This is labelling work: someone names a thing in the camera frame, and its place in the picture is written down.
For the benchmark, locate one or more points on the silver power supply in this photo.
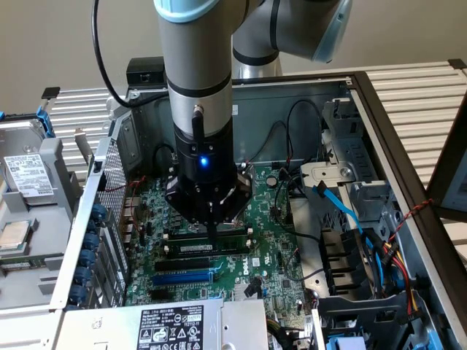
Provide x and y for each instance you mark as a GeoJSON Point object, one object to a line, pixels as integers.
{"type": "Point", "coordinates": [109, 324]}

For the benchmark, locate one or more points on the black table end cap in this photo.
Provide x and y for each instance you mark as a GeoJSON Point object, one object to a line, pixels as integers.
{"type": "Point", "coordinates": [458, 63]}
{"type": "Point", "coordinates": [51, 93]}

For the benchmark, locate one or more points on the blue slot retainer clip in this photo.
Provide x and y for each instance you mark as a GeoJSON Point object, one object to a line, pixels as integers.
{"type": "Point", "coordinates": [87, 278]}
{"type": "Point", "coordinates": [94, 237]}
{"type": "Point", "coordinates": [80, 294]}
{"type": "Point", "coordinates": [90, 258]}
{"type": "Point", "coordinates": [98, 213]}

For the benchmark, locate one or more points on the silver drive latch bracket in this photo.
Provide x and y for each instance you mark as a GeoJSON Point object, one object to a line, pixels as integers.
{"type": "Point", "coordinates": [328, 171]}

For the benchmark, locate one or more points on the black box with port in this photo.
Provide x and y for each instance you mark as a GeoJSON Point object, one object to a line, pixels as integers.
{"type": "Point", "coordinates": [146, 71]}

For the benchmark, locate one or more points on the green computer motherboard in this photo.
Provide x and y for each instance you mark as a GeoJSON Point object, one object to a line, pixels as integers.
{"type": "Point", "coordinates": [255, 109]}

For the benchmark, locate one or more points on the blue plastic disk caddy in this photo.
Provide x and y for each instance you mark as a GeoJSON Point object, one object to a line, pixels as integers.
{"type": "Point", "coordinates": [46, 122]}

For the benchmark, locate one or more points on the RAM slot with white latches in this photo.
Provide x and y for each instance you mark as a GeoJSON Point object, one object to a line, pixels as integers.
{"type": "Point", "coordinates": [233, 237]}

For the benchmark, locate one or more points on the black plastic fan shroud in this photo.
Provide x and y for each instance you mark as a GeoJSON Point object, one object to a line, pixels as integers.
{"type": "Point", "coordinates": [343, 262]}

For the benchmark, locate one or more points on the silver hard disk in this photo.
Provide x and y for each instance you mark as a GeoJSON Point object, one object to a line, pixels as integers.
{"type": "Point", "coordinates": [25, 171]}

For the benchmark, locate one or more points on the round coin cell battery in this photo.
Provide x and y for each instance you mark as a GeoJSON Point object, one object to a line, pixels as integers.
{"type": "Point", "coordinates": [271, 181]}

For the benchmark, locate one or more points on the green RAM stick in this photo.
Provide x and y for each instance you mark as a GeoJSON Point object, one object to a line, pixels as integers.
{"type": "Point", "coordinates": [22, 261]}
{"type": "Point", "coordinates": [189, 248]}

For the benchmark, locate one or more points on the metal disk bay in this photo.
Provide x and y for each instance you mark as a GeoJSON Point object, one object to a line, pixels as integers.
{"type": "Point", "coordinates": [350, 146]}

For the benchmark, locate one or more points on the long black expansion slot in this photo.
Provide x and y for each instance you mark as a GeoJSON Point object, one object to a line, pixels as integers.
{"type": "Point", "coordinates": [182, 264]}

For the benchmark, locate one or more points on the dark framed panel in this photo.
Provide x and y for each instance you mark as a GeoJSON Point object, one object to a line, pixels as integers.
{"type": "Point", "coordinates": [447, 175]}

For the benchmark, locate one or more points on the short black expansion slot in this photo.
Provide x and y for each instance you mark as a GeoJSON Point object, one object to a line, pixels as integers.
{"type": "Point", "coordinates": [160, 294]}

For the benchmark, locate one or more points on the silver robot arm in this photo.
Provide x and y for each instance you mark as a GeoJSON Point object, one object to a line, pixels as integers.
{"type": "Point", "coordinates": [198, 54]}

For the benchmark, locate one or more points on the silver CPU chip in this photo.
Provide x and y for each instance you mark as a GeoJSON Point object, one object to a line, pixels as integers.
{"type": "Point", "coordinates": [12, 237]}

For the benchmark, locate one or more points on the blue plastic part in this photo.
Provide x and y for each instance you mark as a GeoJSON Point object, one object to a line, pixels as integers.
{"type": "Point", "coordinates": [346, 344]}

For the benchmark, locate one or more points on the silver finned heat sink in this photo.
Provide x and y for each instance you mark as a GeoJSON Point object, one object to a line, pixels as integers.
{"type": "Point", "coordinates": [241, 291]}

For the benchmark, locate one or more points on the blue expansion slot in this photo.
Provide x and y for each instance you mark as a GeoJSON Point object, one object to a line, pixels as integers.
{"type": "Point", "coordinates": [182, 279]}

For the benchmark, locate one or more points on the grey parts rack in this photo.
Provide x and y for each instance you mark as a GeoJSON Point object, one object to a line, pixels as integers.
{"type": "Point", "coordinates": [47, 233]}

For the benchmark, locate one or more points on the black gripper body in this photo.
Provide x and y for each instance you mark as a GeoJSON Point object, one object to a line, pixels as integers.
{"type": "Point", "coordinates": [204, 182]}

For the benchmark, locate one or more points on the silver metal bracket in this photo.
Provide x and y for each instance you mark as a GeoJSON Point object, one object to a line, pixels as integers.
{"type": "Point", "coordinates": [82, 144]}

